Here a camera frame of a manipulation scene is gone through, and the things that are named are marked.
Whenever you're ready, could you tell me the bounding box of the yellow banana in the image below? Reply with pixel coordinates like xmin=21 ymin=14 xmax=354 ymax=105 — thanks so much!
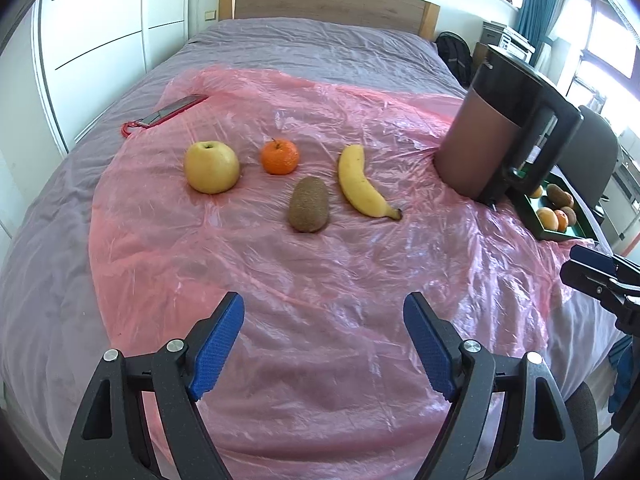
xmin=337 ymin=144 xmax=402 ymax=221

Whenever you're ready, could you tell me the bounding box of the brown kiwi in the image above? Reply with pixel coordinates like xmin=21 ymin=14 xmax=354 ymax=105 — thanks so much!
xmin=288 ymin=177 xmax=330 ymax=233
xmin=546 ymin=183 xmax=574 ymax=209
xmin=561 ymin=206 xmax=577 ymax=226

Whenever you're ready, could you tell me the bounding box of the green rectangular tray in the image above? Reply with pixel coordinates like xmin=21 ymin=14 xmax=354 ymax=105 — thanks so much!
xmin=506 ymin=174 xmax=598 ymax=242

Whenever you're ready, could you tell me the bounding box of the white desk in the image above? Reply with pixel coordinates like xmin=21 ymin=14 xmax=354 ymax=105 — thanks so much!
xmin=602 ymin=129 xmax=639 ymax=258

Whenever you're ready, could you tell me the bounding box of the grey black chair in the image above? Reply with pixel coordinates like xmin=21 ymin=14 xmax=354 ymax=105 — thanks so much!
xmin=558 ymin=105 xmax=620 ymax=224

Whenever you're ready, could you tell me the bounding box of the peach-coloured apple in tray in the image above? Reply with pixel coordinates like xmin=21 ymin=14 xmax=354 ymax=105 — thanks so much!
xmin=529 ymin=185 xmax=544 ymax=198

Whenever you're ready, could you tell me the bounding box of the purple bed cover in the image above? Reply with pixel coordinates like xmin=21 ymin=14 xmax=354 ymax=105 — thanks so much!
xmin=0 ymin=16 xmax=616 ymax=480

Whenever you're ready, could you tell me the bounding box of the steel black electric kettle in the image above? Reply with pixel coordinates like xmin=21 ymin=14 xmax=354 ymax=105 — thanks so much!
xmin=434 ymin=46 xmax=582 ymax=208

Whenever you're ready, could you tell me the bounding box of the wooden drawer cabinet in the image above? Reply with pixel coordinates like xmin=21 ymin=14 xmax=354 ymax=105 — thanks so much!
xmin=472 ymin=41 xmax=488 ymax=73

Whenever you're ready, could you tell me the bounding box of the grey printer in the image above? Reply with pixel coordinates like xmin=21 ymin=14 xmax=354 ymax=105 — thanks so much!
xmin=480 ymin=22 xmax=535 ymax=63

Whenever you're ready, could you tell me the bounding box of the black backpack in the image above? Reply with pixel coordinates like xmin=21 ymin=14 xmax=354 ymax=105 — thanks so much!
xmin=435 ymin=32 xmax=472 ymax=88

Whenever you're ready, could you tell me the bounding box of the teal curtain right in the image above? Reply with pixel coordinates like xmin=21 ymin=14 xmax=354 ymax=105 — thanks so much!
xmin=515 ymin=0 xmax=559 ymax=66

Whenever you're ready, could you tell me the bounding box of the pink plastic sheet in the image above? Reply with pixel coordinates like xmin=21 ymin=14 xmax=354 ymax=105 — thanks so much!
xmin=89 ymin=66 xmax=590 ymax=459

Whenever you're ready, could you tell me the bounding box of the yellow apple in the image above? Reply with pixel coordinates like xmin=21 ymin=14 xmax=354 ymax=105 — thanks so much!
xmin=183 ymin=141 xmax=240 ymax=194

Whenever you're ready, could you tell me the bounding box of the small orange tangerine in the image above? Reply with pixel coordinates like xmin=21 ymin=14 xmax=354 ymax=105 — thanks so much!
xmin=260 ymin=139 xmax=299 ymax=176

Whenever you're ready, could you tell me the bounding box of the red-edged phone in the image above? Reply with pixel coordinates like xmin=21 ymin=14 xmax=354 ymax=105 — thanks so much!
xmin=120 ymin=94 xmax=208 ymax=139

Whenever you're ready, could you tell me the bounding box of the wooden headboard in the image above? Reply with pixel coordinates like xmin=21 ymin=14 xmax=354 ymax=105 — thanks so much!
xmin=218 ymin=0 xmax=440 ymax=41

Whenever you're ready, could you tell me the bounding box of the white wardrobe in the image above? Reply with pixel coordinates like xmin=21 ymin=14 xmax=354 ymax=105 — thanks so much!
xmin=1 ymin=0 xmax=188 ymax=245

